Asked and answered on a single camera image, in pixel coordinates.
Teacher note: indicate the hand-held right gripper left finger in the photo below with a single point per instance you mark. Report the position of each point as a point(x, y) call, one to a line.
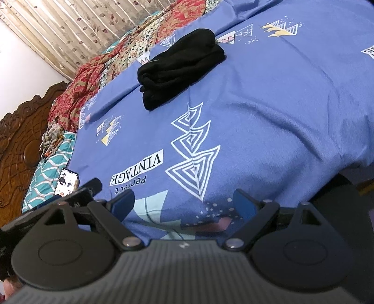
point(124, 206)

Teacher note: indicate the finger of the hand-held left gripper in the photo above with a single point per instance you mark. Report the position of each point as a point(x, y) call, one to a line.
point(91, 186)

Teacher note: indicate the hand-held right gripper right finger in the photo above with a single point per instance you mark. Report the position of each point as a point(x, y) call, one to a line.
point(244, 204)

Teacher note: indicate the black pants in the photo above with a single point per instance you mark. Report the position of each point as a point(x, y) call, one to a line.
point(178, 70)

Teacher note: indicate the wooden phone stand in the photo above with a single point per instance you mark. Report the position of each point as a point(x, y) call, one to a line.
point(77, 183)

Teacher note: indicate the smartphone in dark case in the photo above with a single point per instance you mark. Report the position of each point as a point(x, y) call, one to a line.
point(65, 182)

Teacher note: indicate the teal wave-patterned pillow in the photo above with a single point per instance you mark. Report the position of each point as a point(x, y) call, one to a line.
point(48, 178)

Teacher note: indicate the crumpled patterned scarf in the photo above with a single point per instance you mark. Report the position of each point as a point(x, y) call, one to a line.
point(52, 140)

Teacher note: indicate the carved wooden headboard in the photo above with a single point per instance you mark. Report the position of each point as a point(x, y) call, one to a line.
point(20, 140)

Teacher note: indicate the blue patterned bedsheet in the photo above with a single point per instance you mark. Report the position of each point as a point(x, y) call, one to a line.
point(263, 117)

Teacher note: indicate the red floral blanket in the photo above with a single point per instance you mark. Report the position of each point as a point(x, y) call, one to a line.
point(96, 76)

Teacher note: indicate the teal cloth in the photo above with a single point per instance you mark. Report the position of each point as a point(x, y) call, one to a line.
point(115, 46)

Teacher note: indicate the beige leaf-patterned curtain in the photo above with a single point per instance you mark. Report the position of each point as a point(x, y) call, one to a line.
point(73, 26)

